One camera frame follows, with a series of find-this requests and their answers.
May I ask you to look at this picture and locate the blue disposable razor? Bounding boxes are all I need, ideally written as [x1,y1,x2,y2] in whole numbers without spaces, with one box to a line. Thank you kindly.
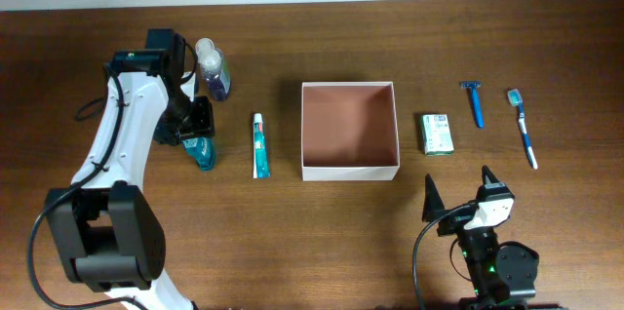
[460,81,485,129]

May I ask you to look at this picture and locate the green white small box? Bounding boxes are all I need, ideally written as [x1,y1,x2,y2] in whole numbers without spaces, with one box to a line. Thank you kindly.
[421,114,454,156]

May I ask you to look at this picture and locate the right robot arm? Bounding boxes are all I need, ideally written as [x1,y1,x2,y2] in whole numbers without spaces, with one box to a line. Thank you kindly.
[415,166,539,309]

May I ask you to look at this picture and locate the teal toothpaste tube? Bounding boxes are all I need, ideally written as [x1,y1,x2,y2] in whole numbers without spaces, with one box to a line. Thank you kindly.
[253,113,270,178]

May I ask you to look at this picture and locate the purple foam pump bottle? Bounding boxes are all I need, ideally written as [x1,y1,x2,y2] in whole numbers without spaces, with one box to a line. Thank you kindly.
[195,38,231,101]

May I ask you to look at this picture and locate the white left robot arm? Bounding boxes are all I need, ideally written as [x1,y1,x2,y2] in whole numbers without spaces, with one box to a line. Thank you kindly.
[37,29,215,309]

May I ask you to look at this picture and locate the teal mouthwash bottle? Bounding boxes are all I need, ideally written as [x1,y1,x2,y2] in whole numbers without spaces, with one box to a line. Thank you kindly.
[182,136,215,172]

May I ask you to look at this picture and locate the blue white toothbrush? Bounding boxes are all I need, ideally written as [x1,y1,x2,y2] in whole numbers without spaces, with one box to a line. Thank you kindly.
[507,89,538,170]

